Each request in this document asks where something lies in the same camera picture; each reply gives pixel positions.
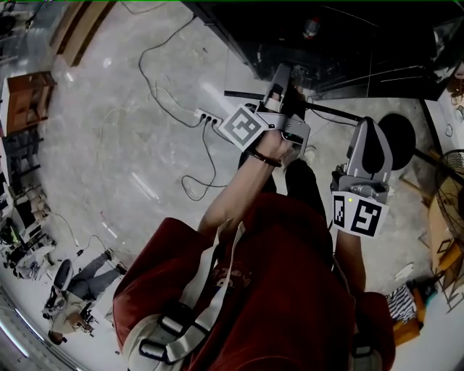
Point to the wooden cabinet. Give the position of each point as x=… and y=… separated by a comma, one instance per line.
x=29, y=101

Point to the person's right forearm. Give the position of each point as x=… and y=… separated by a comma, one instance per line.
x=348, y=261

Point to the striped cloth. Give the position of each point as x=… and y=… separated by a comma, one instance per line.
x=400, y=302

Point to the black floor fan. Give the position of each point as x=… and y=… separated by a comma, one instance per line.
x=397, y=141

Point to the clear bottle red label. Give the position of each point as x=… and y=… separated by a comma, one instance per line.
x=311, y=29

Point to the black metal rack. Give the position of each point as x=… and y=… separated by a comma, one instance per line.
x=21, y=156

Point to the white chest harness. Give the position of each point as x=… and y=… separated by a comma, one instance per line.
x=210, y=290

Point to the person's white shoe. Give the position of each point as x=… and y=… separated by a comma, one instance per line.
x=310, y=154

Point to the wooden planks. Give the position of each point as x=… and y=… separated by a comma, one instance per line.
x=79, y=32

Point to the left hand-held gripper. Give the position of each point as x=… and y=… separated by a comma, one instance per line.
x=241, y=127

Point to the person's black trousers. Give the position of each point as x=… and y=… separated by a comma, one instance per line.
x=304, y=181

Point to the person's left forearm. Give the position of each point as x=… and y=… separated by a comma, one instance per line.
x=235, y=195

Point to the black wrist band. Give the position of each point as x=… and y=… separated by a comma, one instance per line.
x=266, y=159

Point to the white power strip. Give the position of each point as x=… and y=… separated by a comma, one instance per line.
x=207, y=116

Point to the person's left hand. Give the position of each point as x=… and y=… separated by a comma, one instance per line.
x=272, y=145

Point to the person's red shirt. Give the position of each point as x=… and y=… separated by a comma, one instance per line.
x=275, y=290

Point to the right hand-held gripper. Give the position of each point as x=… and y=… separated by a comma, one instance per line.
x=362, y=213

